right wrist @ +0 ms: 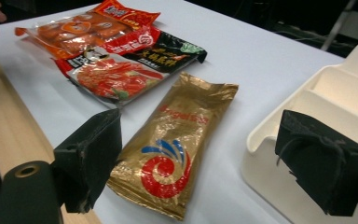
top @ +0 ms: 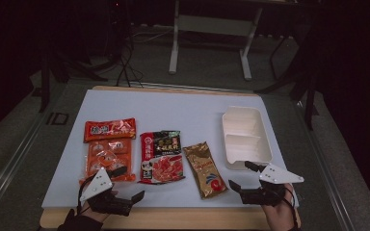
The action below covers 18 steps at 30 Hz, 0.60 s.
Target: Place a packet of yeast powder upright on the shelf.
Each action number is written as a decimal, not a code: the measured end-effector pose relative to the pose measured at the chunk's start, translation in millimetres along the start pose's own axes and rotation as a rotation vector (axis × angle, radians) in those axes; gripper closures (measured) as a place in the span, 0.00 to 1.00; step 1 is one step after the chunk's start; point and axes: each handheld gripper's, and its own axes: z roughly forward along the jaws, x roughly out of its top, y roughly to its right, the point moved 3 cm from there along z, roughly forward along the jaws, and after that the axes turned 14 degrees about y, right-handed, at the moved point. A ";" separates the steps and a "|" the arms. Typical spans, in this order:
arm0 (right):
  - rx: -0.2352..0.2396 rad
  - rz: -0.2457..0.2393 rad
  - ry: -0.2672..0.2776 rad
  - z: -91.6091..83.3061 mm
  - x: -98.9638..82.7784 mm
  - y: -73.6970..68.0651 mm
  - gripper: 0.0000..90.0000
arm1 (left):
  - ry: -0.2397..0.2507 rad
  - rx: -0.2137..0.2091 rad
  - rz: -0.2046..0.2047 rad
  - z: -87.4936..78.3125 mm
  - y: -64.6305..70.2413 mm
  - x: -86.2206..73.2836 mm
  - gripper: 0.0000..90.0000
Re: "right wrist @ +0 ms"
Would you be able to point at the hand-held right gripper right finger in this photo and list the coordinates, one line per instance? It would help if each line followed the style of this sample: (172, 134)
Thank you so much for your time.
(320, 165)

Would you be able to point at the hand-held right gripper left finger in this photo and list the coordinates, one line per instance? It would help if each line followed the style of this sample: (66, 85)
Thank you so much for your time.
(87, 155)

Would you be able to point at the white plastic storage box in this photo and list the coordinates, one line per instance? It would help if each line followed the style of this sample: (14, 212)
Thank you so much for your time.
(329, 99)

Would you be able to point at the gold foil packet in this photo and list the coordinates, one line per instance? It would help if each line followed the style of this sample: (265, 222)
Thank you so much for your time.
(171, 146)

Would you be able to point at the red and black soup base packet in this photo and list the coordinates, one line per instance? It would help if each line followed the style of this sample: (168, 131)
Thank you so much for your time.
(121, 74)

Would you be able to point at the clear orange snack packet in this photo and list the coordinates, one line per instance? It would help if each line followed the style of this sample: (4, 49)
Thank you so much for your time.
(74, 34)

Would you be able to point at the red-orange seasoning packet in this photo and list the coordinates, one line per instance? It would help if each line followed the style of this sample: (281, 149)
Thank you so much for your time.
(127, 13)

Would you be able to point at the white metal desk frame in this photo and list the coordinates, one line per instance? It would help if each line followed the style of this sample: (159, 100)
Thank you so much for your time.
(338, 25)

